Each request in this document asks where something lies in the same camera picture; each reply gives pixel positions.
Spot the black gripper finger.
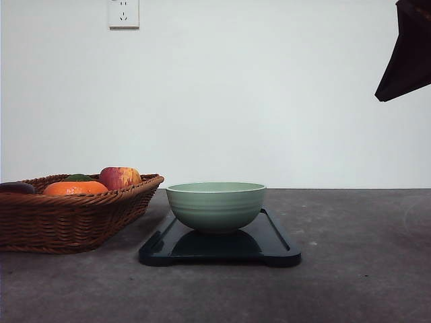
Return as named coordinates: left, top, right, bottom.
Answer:
left=375, top=0, right=431, bottom=102

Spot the green ceramic bowl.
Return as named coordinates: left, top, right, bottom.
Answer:
left=166, top=182, right=267, bottom=232

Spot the brown wicker basket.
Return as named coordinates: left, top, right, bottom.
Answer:
left=0, top=174, right=165, bottom=254

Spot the dark rectangular tray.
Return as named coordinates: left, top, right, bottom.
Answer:
left=139, top=208, right=301, bottom=266

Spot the red yellow apple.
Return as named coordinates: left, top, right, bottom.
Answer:
left=100, top=167, right=141, bottom=190

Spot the green avocado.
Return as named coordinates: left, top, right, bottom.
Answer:
left=64, top=174, right=92, bottom=182

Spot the orange fruit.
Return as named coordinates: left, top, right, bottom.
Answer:
left=42, top=181, right=108, bottom=196

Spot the dark red apple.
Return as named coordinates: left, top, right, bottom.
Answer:
left=0, top=182, right=35, bottom=194

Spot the white wall socket left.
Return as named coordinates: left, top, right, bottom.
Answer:
left=108, top=0, right=140, bottom=32

